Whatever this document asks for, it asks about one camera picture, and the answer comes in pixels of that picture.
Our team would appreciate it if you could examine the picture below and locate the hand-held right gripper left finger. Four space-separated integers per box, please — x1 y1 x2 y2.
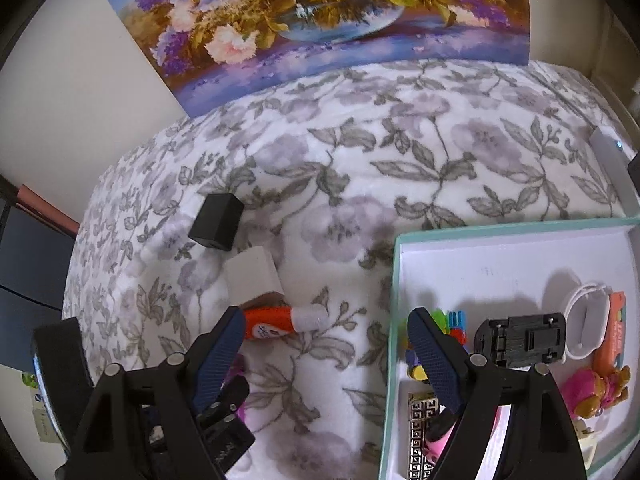
65 305 245 480

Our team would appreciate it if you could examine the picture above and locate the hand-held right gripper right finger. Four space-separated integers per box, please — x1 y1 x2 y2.
406 306 588 480

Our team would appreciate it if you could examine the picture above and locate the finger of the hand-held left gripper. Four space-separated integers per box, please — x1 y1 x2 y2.
197 377 256 476

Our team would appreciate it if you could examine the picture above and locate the orange tube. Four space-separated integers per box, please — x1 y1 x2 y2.
241 304 330 342

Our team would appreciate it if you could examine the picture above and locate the gold patterned lighter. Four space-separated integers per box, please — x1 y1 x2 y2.
405 393 443 480

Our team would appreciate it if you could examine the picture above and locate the black toy car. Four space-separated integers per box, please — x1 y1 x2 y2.
472 312 568 367

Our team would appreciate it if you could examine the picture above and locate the white tray with teal rim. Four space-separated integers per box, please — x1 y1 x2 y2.
377 217 640 480

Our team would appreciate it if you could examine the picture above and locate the white smart watch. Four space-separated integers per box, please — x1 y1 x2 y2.
560 282 613 360

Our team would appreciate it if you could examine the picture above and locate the brown dog toy figure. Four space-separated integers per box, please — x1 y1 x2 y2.
562 366 632 418

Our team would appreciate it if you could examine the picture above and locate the cream hair claw clip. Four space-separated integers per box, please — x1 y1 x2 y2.
575 417 598 471

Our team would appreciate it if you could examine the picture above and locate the colourful toy vehicle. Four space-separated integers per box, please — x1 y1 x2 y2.
402 309 468 383

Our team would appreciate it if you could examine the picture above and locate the white cube box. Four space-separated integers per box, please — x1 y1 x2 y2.
222 246 285 310

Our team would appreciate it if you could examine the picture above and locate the dark blue cabinet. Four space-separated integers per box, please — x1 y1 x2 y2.
0 175 81 356

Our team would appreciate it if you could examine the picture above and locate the black box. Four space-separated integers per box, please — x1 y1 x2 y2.
188 192 245 252

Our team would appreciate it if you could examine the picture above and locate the orange eraser pack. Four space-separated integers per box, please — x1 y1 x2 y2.
594 291 628 373

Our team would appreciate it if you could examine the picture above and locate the grey floral blanket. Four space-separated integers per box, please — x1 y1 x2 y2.
60 58 636 480

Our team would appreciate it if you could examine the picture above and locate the white device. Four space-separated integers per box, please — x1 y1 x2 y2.
590 127 632 211

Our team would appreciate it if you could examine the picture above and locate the floral painting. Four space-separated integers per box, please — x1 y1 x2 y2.
97 0 532 118

